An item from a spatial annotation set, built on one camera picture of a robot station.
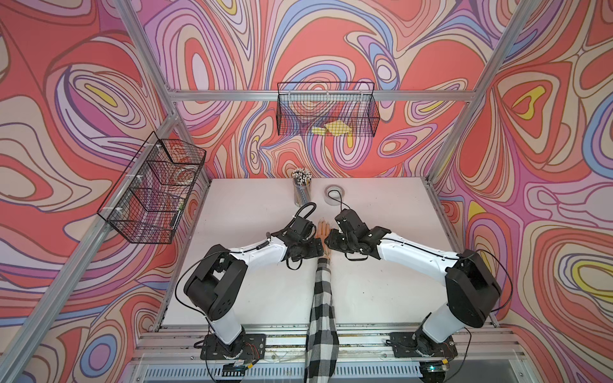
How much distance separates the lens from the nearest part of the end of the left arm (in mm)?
664

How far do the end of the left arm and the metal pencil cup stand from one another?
0.26 metres

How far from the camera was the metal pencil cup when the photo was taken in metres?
0.98
